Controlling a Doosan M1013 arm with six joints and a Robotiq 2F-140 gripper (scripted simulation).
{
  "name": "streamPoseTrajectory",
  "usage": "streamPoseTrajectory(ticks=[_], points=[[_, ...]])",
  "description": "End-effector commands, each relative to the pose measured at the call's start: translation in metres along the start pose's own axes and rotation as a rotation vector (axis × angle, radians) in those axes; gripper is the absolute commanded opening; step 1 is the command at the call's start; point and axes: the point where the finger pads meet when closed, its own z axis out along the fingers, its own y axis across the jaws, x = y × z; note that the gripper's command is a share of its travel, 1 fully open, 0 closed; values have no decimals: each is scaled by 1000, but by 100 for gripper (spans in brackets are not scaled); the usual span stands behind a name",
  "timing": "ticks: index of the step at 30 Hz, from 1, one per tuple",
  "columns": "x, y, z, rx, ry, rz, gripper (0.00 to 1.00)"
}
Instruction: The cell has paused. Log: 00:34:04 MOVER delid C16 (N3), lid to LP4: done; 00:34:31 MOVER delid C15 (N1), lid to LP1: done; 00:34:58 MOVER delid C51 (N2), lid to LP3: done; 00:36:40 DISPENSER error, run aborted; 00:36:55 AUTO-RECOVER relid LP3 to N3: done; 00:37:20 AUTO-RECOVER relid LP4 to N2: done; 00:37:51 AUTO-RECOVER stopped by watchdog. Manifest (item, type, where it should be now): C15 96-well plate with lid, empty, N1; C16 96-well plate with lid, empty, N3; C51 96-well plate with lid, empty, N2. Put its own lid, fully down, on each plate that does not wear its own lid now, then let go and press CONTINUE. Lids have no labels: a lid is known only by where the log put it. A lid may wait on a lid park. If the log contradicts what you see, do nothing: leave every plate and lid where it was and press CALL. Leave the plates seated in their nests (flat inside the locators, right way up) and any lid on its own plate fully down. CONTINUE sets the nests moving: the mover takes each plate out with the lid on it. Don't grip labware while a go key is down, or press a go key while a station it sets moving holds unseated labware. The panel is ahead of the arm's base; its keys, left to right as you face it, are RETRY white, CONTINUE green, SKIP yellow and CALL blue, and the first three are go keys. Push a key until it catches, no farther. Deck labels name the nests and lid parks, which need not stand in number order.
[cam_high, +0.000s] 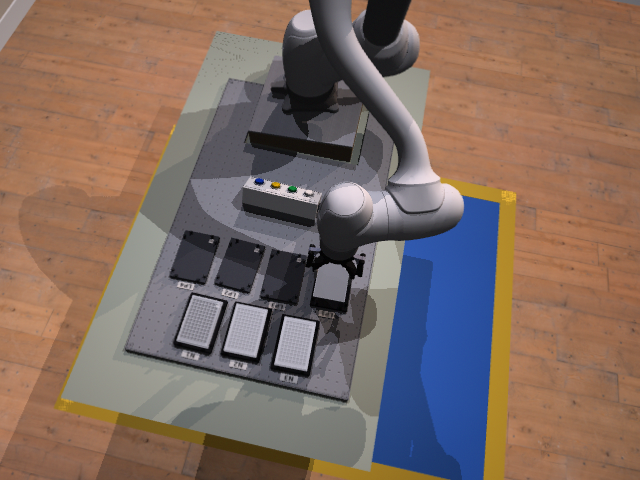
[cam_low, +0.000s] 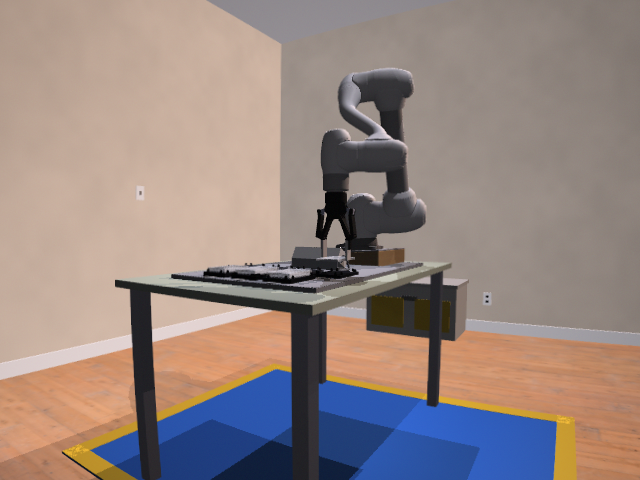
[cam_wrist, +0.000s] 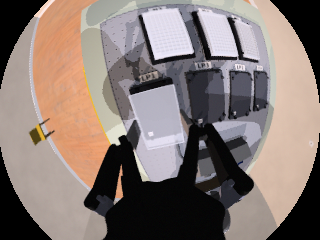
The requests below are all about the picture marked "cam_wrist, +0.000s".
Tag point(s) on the grey button panel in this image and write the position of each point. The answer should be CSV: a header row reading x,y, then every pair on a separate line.
x,y
239,149

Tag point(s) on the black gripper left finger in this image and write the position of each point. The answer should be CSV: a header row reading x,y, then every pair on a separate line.
x,y
108,174

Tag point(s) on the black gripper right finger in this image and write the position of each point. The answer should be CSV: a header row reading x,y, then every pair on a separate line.
x,y
235,183

